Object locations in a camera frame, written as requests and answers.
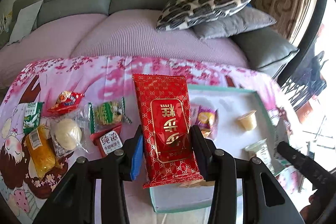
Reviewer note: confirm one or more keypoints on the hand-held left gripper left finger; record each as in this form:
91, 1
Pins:
136, 158

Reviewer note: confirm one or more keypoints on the green cookie clear packet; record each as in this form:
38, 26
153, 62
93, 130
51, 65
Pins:
107, 112

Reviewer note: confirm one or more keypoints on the clear pale snack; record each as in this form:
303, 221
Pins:
258, 153

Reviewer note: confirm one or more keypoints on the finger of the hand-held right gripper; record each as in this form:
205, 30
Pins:
304, 163

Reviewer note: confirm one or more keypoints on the pink ribbed seat cover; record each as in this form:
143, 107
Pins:
147, 37
52, 35

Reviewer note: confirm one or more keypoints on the red and white snack packet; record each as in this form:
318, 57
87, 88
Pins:
109, 140

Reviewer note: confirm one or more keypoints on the teal shallow box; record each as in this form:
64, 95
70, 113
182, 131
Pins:
228, 113

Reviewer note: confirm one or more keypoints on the black and white patterned pillow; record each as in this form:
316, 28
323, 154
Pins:
204, 3

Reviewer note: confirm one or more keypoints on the yellow jelly cup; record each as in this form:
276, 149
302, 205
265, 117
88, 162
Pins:
247, 120

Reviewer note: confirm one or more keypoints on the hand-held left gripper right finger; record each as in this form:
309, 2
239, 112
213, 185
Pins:
202, 161

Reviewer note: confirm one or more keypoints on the green and white small carton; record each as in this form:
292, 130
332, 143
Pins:
31, 116

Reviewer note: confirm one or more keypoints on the red patterned cake packet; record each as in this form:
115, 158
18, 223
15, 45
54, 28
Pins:
162, 113

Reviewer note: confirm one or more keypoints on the red nut snack packet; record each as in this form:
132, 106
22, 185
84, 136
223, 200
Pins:
67, 102

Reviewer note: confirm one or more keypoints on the light grey pillow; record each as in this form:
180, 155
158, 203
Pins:
25, 22

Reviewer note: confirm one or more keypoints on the dark grey pillow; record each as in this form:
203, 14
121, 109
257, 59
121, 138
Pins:
236, 23

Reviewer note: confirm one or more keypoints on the yellow bread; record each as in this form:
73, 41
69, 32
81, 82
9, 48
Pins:
39, 153

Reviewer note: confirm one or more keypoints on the pink swiss roll packet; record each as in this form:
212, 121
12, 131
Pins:
207, 119

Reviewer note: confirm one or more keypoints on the pink cartoon printed blanket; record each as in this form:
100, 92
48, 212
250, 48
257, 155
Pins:
105, 77

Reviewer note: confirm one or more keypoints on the round white bun packet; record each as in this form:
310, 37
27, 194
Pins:
68, 132

